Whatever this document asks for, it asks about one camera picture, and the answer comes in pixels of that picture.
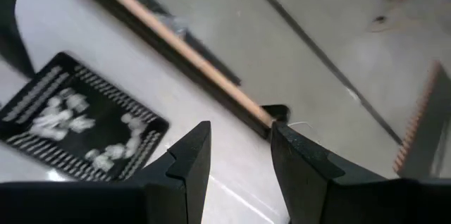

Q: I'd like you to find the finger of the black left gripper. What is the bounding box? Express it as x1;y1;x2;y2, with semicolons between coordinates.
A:
0;0;36;79

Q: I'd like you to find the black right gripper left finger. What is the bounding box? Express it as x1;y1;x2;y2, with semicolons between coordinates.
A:
0;121;211;224

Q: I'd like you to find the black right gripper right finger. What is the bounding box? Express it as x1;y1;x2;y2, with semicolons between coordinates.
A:
271;120;451;224

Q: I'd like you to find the black plastic basket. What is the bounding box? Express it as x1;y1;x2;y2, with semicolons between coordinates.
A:
0;51;171;183

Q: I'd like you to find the black mat with orange-striped edge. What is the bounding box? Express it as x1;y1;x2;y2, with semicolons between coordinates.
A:
393;60;451;179

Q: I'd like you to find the black aluminium table frame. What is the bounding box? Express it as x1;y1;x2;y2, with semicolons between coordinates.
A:
56;0;292;142

